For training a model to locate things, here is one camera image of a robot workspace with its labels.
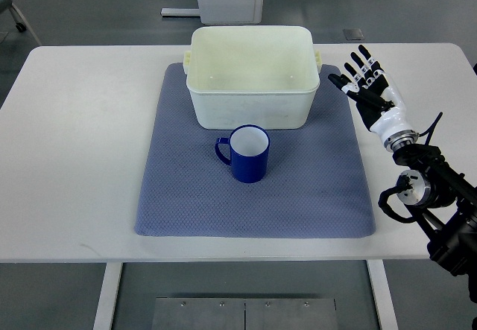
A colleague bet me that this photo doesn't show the white plastic box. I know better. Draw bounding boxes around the white plastic box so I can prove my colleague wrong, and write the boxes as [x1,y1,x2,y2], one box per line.
[183,25,321,130]

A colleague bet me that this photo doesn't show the blue mug white inside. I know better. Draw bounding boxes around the blue mug white inside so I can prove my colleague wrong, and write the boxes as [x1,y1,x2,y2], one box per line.
[215,124,271,183]

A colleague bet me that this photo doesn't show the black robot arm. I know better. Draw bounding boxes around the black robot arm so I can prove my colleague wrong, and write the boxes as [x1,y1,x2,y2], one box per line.
[378,114,476,302]

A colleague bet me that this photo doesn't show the white table leg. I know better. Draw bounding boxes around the white table leg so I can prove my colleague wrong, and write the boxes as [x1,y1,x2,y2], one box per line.
[92,262,123,330]
[366,259,399,330]

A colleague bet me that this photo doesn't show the white left table leg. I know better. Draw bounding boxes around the white left table leg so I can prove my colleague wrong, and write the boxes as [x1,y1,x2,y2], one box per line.
[92,262,123,330]

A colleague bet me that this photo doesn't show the grey floor socket plate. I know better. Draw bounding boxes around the grey floor socket plate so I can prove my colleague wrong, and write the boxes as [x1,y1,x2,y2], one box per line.
[343,28,364,41]

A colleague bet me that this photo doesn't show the blue quilted mat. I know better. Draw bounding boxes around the blue quilted mat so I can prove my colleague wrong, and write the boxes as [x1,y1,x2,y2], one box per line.
[135,63,376,238]

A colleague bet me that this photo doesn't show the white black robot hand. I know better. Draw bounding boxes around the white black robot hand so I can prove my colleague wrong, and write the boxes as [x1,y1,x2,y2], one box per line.
[328,45,419,152]

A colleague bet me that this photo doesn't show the white right table leg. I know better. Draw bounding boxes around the white right table leg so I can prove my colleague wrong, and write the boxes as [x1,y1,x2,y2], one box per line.
[366,259,399,330]

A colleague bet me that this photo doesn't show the grey office chair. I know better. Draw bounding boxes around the grey office chair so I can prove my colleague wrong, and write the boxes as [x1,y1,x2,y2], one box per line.
[1,0,42,46]

